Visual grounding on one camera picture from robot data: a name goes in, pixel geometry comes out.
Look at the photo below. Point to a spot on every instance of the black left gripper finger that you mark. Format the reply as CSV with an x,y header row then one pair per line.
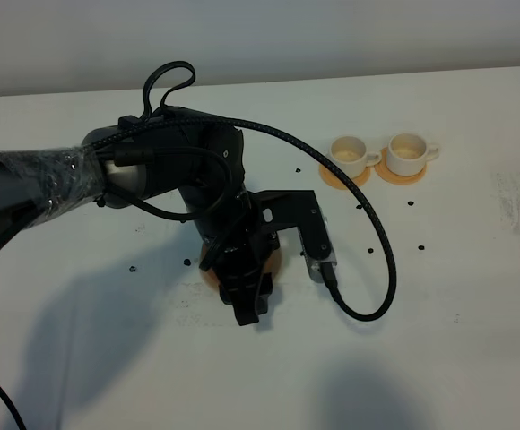
x,y
240,289
264,292

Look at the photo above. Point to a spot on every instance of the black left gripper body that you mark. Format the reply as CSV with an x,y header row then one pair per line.
x,y
232,240

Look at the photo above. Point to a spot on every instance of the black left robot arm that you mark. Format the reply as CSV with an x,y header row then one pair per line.
x,y
176,164

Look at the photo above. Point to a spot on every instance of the beige round teapot coaster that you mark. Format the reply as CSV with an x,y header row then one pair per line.
x,y
210,277

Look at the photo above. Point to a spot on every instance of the left white teacup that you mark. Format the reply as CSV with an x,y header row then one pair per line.
x,y
352,156

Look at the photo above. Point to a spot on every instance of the white teacup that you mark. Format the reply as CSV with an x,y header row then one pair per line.
x,y
352,156
407,154

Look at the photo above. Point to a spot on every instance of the right orange cup coaster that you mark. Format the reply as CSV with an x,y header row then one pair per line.
x,y
390,177

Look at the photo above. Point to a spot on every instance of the right white teacup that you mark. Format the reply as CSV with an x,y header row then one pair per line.
x,y
407,154

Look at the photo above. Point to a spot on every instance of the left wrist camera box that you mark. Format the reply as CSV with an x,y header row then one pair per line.
x,y
300,210

